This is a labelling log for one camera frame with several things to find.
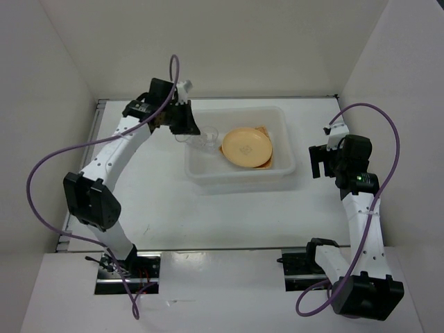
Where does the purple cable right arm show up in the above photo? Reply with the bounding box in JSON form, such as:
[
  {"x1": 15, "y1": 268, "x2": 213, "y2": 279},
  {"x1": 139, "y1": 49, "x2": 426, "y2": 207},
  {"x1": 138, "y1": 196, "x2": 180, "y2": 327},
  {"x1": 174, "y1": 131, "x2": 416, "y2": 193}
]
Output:
[{"x1": 296, "y1": 102, "x2": 402, "y2": 317}]

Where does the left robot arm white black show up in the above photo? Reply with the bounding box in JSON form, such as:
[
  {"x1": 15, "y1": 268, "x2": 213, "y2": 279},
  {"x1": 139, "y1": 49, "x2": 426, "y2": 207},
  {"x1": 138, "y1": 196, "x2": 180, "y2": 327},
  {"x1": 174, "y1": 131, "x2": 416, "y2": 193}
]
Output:
[{"x1": 63, "y1": 78, "x2": 200, "y2": 278}]

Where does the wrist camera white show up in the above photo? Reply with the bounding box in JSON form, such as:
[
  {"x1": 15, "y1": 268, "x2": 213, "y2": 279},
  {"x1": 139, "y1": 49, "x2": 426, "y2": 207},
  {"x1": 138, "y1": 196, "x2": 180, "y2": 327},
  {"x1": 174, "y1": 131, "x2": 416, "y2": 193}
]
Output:
[
  {"x1": 175, "y1": 80, "x2": 193, "y2": 105},
  {"x1": 323, "y1": 120, "x2": 349, "y2": 151}
]

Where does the translucent white plastic bin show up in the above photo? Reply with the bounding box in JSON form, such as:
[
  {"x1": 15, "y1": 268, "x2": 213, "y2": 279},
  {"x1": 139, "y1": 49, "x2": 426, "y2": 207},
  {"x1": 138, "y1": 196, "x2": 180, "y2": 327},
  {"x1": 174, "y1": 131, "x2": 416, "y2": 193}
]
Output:
[{"x1": 185, "y1": 106, "x2": 296, "y2": 189}]

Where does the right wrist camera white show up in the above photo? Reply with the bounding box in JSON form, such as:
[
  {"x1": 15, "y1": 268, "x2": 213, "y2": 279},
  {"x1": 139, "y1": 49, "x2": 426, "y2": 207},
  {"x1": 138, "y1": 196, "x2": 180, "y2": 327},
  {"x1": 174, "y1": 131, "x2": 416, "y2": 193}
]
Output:
[{"x1": 323, "y1": 120, "x2": 349, "y2": 151}]

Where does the clear plastic cup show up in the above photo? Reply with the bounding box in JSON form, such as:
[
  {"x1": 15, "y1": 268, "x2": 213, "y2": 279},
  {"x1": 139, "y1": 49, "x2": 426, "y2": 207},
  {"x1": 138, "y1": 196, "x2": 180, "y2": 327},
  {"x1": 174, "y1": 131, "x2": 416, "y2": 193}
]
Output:
[
  {"x1": 201, "y1": 126, "x2": 219, "y2": 153},
  {"x1": 175, "y1": 133, "x2": 215, "y2": 153}
]

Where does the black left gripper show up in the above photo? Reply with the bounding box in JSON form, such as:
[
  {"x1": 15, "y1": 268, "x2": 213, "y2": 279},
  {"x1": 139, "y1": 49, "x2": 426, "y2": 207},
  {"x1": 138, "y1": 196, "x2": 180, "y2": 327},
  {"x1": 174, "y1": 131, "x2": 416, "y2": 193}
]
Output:
[{"x1": 162, "y1": 99, "x2": 199, "y2": 135}]

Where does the beige plate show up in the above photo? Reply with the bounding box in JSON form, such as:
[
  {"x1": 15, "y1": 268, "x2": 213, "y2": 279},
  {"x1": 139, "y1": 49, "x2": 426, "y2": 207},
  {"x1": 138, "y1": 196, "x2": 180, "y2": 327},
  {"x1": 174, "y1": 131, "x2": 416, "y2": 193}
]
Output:
[{"x1": 221, "y1": 126, "x2": 273, "y2": 169}]

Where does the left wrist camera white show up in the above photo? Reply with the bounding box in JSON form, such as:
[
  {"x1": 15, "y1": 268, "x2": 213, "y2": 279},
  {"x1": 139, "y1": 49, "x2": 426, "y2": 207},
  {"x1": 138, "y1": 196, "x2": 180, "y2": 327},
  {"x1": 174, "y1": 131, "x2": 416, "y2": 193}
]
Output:
[{"x1": 175, "y1": 80, "x2": 193, "y2": 105}]

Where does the woven bamboo fan-shaped tray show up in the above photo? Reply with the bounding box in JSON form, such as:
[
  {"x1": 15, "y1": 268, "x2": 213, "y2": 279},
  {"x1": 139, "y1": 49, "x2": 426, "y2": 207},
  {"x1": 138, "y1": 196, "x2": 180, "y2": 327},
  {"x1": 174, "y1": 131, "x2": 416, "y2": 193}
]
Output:
[{"x1": 217, "y1": 123, "x2": 275, "y2": 171}]

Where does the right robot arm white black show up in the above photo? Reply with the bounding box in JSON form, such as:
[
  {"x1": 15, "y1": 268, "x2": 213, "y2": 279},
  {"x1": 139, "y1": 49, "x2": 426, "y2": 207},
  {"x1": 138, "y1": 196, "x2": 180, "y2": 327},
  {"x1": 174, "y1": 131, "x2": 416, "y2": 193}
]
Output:
[{"x1": 304, "y1": 134, "x2": 404, "y2": 321}]

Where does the clear plastic cup front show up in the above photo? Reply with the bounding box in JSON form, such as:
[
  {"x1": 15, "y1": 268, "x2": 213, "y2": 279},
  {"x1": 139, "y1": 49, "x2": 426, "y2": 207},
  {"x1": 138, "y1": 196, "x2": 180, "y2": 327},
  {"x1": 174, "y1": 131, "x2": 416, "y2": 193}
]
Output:
[{"x1": 175, "y1": 133, "x2": 215, "y2": 153}]

